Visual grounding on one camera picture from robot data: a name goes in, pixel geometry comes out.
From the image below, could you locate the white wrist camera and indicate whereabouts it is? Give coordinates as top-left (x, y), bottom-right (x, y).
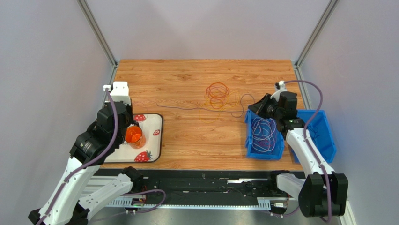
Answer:
top-left (103, 81), bottom-right (132, 106)
top-left (271, 80), bottom-right (288, 102)

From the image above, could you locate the orange thin cable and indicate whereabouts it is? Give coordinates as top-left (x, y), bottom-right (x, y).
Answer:
top-left (205, 82), bottom-right (231, 110)

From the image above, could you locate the aluminium frame rail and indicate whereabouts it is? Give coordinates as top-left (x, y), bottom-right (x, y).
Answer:
top-left (56, 174), bottom-right (356, 225)

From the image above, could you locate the blue thin cable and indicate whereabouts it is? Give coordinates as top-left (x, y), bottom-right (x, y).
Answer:
top-left (308, 123), bottom-right (322, 141)

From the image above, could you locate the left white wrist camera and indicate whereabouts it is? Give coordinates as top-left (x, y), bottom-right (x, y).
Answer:
top-left (103, 81), bottom-right (132, 106)

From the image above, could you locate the blue plastic bin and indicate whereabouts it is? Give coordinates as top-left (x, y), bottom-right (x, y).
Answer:
top-left (244, 110), bottom-right (284, 160)
top-left (308, 110), bottom-right (337, 164)

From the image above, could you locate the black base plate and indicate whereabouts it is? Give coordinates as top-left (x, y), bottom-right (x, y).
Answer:
top-left (134, 170), bottom-right (294, 206)

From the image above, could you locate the orange plastic cup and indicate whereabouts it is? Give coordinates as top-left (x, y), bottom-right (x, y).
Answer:
top-left (125, 126), bottom-right (146, 149)

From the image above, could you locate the right blue plastic bin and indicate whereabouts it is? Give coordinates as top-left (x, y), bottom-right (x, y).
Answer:
top-left (308, 110), bottom-right (337, 164)

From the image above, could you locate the left blue plastic bin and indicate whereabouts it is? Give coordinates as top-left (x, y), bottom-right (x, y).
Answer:
top-left (244, 110), bottom-right (284, 160)

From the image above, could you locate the yellow thin cable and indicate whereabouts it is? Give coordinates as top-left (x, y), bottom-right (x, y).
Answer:
top-left (198, 92), bottom-right (241, 124)

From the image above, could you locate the strawberry print tray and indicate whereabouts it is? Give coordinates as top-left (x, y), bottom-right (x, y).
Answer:
top-left (105, 113), bottom-right (163, 163)

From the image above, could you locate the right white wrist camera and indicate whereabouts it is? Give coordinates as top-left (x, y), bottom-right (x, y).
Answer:
top-left (271, 80), bottom-right (288, 102)

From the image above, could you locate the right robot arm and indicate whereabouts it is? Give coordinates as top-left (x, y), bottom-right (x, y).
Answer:
top-left (248, 91), bottom-right (348, 218)

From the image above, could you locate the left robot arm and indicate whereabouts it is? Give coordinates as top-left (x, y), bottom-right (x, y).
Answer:
top-left (28, 100), bottom-right (143, 225)

